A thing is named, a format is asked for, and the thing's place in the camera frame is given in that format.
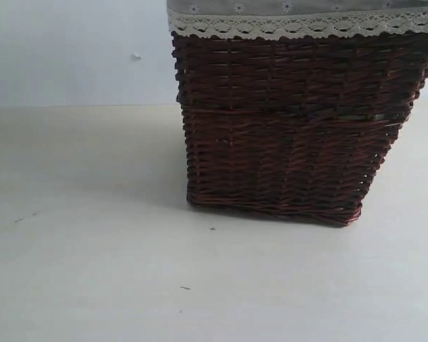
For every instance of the brown wicker basket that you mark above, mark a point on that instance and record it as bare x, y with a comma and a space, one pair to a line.
294, 128

